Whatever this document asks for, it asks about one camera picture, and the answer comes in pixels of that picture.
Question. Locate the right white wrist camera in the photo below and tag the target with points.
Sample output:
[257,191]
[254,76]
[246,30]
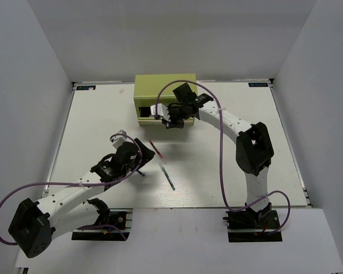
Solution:
[161,111]

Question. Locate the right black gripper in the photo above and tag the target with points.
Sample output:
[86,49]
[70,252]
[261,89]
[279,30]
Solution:
[172,123]

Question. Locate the red gel pen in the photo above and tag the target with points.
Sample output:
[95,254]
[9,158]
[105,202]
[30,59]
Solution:
[161,157]

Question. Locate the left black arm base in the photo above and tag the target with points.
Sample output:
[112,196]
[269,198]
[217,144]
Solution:
[110,224]

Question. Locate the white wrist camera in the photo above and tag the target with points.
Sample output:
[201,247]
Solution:
[161,111]
[118,139]

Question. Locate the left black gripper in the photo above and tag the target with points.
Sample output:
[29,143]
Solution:
[148,153]

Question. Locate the blue corner label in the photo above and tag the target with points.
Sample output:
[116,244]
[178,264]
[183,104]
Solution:
[86,88]
[258,84]

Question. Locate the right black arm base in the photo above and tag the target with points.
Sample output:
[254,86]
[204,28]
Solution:
[242,228]

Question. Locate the green metal tool chest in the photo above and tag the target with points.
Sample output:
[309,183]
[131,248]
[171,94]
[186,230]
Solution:
[147,87]

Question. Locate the green chest drawer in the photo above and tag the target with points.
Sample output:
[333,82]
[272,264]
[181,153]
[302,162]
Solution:
[145,118]

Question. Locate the left blue corner label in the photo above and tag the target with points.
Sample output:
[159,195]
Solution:
[86,88]

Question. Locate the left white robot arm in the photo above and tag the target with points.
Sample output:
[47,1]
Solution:
[37,223]

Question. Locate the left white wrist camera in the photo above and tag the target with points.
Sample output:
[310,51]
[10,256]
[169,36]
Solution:
[118,139]

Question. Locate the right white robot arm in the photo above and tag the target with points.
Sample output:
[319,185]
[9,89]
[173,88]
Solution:
[254,150]

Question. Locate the green gel pen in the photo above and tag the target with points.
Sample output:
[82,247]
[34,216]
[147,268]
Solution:
[162,167]

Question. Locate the right blue corner label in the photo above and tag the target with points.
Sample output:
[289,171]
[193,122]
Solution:
[258,84]

